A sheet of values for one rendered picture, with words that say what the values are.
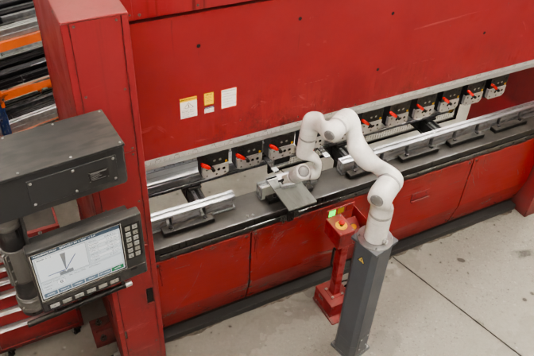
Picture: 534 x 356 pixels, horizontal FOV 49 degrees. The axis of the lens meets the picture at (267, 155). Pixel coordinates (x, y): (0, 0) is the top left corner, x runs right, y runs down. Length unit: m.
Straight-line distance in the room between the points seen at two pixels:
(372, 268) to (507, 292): 1.56
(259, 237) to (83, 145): 1.60
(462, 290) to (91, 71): 3.05
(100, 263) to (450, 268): 2.79
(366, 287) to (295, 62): 1.28
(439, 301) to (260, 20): 2.43
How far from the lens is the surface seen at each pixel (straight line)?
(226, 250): 3.50
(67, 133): 2.30
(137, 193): 2.81
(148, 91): 2.76
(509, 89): 4.95
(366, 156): 2.87
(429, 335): 4.16
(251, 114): 3.06
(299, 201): 3.34
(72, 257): 2.46
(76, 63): 2.36
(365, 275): 3.30
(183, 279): 3.53
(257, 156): 3.25
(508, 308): 4.50
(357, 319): 3.60
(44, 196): 2.25
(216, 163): 3.15
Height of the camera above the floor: 3.29
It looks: 39 degrees down
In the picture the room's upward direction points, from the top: 3 degrees clockwise
